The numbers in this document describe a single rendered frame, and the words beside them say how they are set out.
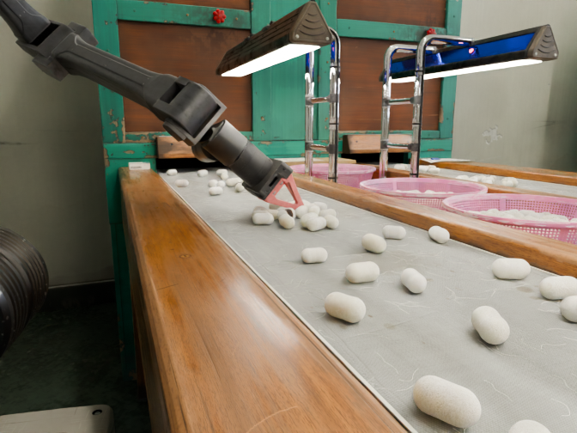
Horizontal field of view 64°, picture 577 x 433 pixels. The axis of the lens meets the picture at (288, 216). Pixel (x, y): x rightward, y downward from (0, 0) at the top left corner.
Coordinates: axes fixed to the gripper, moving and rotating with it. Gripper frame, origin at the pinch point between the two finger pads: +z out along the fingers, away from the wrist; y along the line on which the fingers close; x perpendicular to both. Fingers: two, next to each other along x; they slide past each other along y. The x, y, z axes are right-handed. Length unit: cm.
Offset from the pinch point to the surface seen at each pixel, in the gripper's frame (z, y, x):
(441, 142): 71, 81, -69
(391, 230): 4.2, -20.9, -3.1
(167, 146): -14, 78, 3
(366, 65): 25, 83, -68
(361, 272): -6.1, -35.5, 5.6
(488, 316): -5, -50, 3
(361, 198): 10.0, 1.1, -8.9
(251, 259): -10.8, -22.5, 11.6
